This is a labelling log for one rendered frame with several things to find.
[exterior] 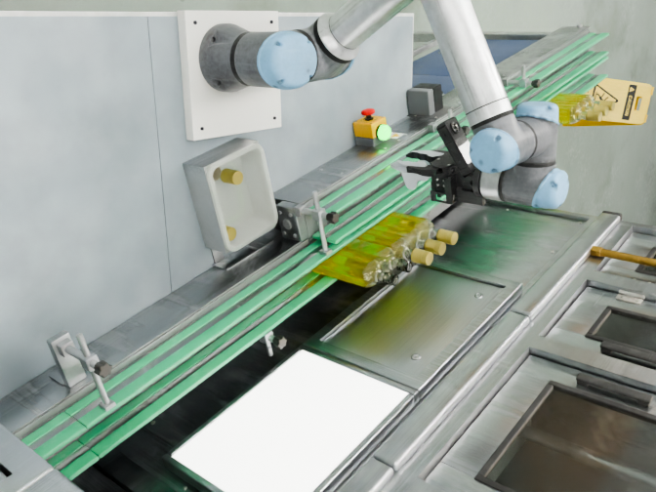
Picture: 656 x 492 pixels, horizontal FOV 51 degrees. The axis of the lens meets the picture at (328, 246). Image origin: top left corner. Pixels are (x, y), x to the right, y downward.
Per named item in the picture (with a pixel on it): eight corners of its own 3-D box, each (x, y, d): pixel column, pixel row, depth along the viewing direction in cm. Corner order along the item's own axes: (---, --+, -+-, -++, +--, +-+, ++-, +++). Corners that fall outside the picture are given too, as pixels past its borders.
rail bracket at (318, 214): (301, 250, 172) (339, 261, 164) (289, 189, 164) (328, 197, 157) (308, 244, 174) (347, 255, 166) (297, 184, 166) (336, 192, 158)
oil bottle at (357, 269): (308, 271, 177) (373, 291, 163) (305, 253, 174) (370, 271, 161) (322, 261, 180) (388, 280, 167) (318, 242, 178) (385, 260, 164)
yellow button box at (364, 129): (354, 144, 201) (374, 147, 196) (350, 120, 198) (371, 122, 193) (369, 137, 205) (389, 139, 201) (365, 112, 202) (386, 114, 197)
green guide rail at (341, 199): (307, 212, 171) (331, 218, 166) (307, 209, 171) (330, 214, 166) (590, 35, 280) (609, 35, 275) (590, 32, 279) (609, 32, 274)
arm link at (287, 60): (230, 32, 143) (275, 32, 135) (276, 27, 152) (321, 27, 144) (236, 91, 147) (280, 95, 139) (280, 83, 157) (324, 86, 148)
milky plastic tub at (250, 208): (206, 248, 166) (229, 256, 160) (182, 163, 155) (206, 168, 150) (257, 218, 176) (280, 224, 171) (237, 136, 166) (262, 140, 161)
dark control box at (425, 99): (407, 114, 218) (430, 116, 213) (405, 90, 214) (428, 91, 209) (422, 105, 223) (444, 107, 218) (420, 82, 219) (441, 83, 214)
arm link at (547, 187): (573, 161, 126) (569, 206, 129) (517, 154, 133) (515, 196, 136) (554, 171, 121) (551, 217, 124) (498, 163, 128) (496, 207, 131)
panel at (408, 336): (164, 468, 139) (281, 547, 118) (160, 457, 138) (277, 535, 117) (413, 264, 195) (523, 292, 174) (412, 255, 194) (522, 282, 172)
